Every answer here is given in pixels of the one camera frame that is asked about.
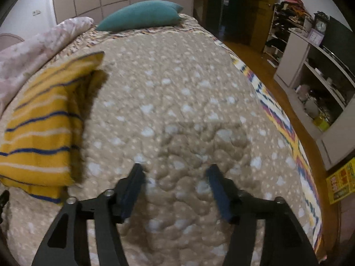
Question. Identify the yellow printed box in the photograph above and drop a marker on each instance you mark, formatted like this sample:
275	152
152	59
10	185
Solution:
341	183

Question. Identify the cluttered shoe rack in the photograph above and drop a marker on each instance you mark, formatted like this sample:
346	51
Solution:
287	15

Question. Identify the black television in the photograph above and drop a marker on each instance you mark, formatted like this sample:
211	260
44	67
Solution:
341	42

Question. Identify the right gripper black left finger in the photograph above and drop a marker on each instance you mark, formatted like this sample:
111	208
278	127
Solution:
66	241

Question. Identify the pink floral duvet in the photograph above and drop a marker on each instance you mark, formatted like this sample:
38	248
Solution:
20	61

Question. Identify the beige dotted quilt bedspread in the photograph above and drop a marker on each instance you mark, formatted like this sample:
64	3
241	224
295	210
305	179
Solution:
221	187

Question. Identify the teal pillow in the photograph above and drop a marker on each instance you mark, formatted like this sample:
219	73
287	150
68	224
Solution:
145	14

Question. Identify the purple card calendar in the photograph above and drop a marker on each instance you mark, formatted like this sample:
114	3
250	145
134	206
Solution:
315	37

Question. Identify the pink chair back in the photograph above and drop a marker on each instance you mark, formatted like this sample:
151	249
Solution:
7	40

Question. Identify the yellow striped sweater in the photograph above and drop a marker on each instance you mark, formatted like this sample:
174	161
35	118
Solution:
40	152

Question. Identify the dark wooden door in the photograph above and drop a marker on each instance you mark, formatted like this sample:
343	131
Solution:
242	21

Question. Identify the white shelf unit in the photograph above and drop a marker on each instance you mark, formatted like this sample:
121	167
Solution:
321	93

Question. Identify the desk clock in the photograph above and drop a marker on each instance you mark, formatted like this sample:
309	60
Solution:
320	22

